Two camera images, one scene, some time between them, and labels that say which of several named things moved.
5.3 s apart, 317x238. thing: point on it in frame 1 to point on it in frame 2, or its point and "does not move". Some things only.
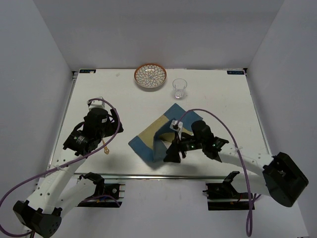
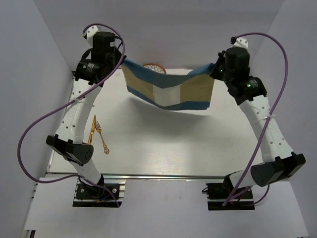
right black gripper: x=173 y=155 to x=213 y=73
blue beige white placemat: x=153 y=144 to x=193 y=90
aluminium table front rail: x=252 y=176 does not move
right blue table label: x=237 y=72 does not move
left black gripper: x=114 y=127 to x=118 y=53
